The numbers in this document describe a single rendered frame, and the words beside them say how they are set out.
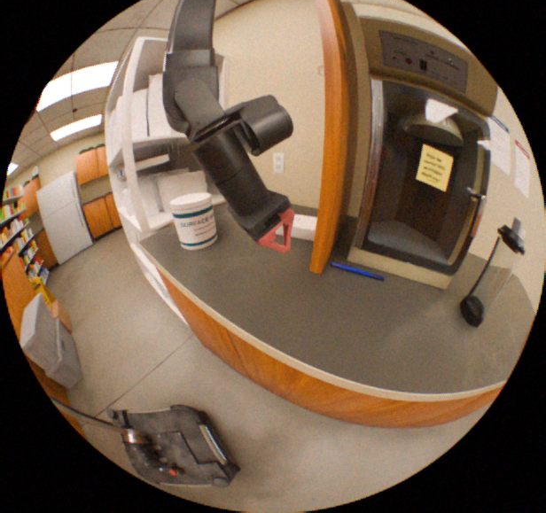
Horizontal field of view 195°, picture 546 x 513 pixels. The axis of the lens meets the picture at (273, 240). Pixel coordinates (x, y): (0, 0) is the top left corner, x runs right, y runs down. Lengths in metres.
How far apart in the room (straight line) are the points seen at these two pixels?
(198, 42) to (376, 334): 0.48
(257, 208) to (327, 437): 1.24
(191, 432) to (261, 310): 0.86
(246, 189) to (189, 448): 1.07
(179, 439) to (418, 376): 0.98
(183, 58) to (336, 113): 0.24
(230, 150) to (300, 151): 0.71
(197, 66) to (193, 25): 0.08
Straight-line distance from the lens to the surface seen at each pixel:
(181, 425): 1.06
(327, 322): 0.31
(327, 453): 1.27
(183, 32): 0.25
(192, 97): 0.18
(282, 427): 1.19
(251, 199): 0.20
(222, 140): 0.18
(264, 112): 0.22
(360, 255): 0.45
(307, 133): 0.88
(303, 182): 0.88
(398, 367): 0.32
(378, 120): 0.39
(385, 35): 0.41
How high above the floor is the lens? 1.19
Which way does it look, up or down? 29 degrees down
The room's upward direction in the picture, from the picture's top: straight up
